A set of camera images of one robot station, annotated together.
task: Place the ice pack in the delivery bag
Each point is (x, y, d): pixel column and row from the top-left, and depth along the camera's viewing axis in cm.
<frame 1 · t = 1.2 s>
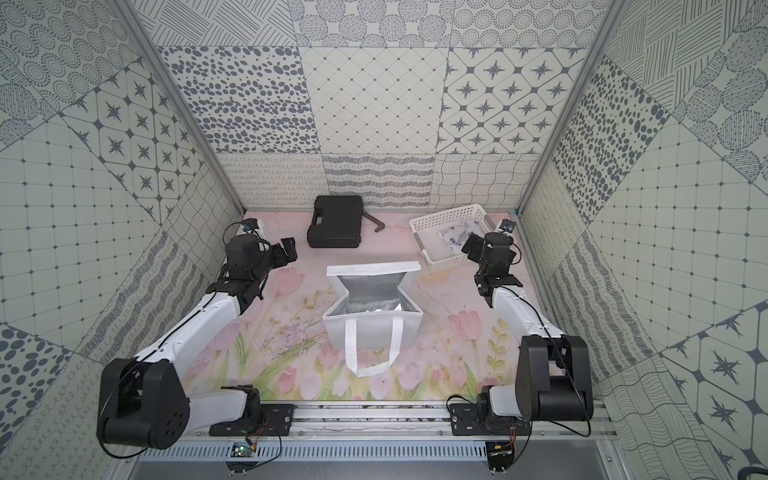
left hand: (275, 238, 84), fingers open
right hand: (487, 244, 89), fingers open
white insulated delivery bag: (371, 316, 69), point 25 cm above the table
white perforated plastic basket: (427, 229, 116), point 2 cm above the table
clear ice pack: (457, 236, 113), point 3 cm above the table
black plastic case: (337, 222, 117), point 3 cm above the table

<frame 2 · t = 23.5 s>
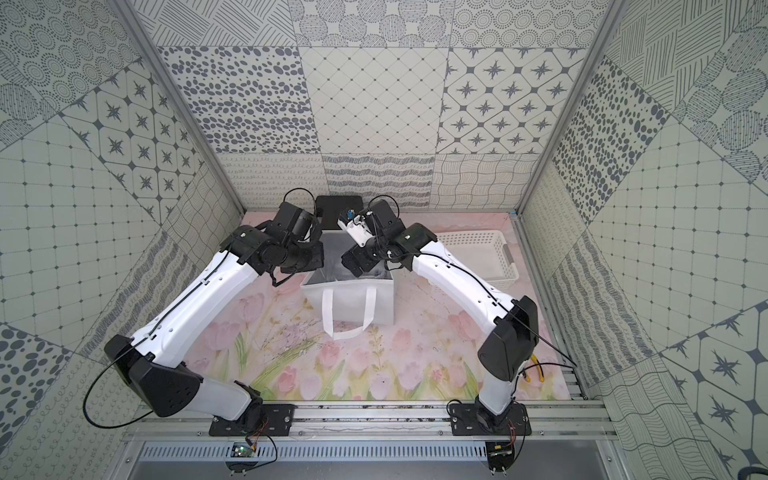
left hand: (320, 253, 75), fingers closed
right hand: (360, 253, 78), fingers open
white insulated delivery bag: (345, 303, 75), point 21 cm above the table
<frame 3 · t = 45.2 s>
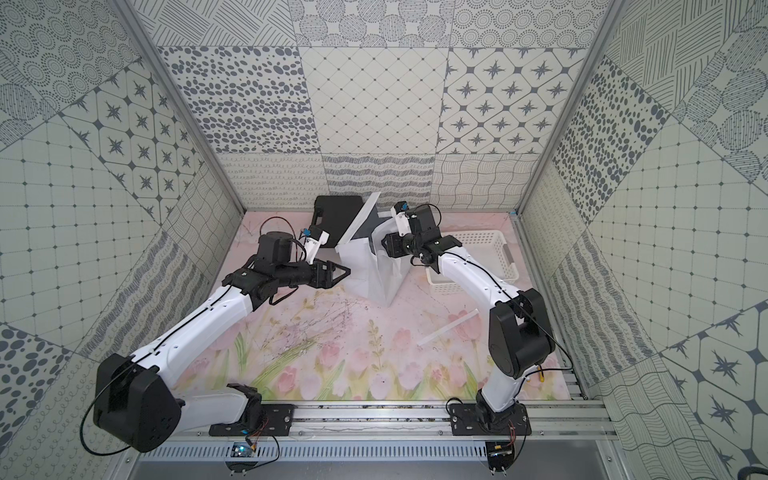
left hand: (340, 263, 78), fingers open
right hand: (391, 243, 88), fingers open
white insulated delivery bag: (372, 273, 90), point 13 cm above the table
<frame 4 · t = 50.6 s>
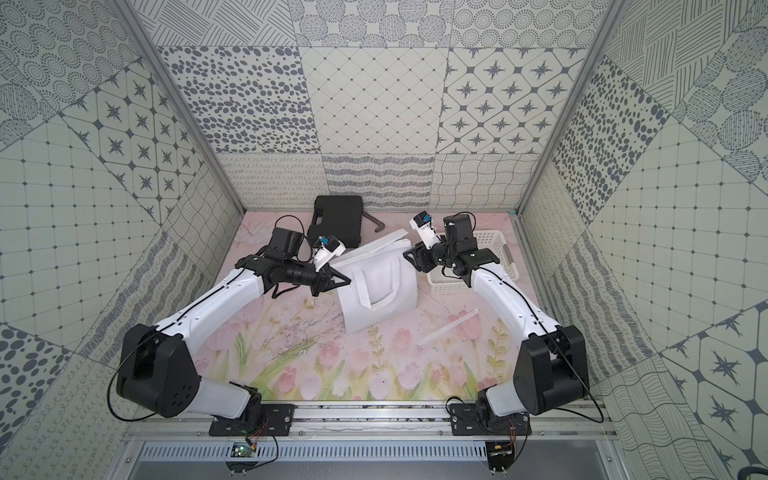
left hand: (346, 274, 79), fingers closed
right hand: (414, 252, 84), fingers open
white insulated delivery bag: (382, 280, 82), point 18 cm above the table
